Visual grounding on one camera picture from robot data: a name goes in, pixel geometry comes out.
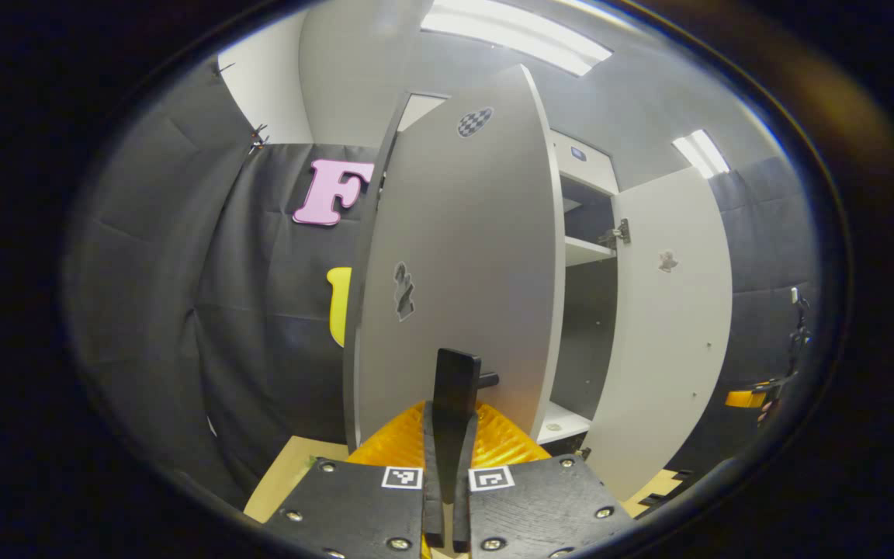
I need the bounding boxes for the white cabinet shelf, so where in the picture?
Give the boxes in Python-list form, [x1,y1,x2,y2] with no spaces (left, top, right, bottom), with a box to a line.
[563,235,619,267]

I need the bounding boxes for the grey double-door shoe cabinet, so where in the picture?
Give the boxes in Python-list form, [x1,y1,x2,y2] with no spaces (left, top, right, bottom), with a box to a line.
[342,92,632,460]

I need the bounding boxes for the grey cabinet top flap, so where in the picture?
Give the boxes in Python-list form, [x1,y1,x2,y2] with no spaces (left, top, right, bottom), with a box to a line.
[548,130,620,196]

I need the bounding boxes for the ceiling light panel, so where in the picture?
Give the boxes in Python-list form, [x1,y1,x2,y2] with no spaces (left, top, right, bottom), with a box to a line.
[420,0,613,76]
[672,130,729,179]

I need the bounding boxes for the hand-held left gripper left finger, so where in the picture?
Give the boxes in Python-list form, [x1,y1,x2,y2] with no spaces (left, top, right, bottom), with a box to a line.
[261,400,448,559]

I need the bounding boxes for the black door handle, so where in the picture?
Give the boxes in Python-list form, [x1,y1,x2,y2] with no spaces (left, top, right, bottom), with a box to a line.
[433,348,500,420]

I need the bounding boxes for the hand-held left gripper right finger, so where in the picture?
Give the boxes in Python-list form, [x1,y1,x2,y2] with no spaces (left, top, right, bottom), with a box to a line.
[452,401,636,559]

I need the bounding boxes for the black backdrop cloth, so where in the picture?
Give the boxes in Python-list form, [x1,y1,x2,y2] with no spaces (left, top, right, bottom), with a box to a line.
[63,61,262,505]
[199,142,386,467]
[672,155,824,474]

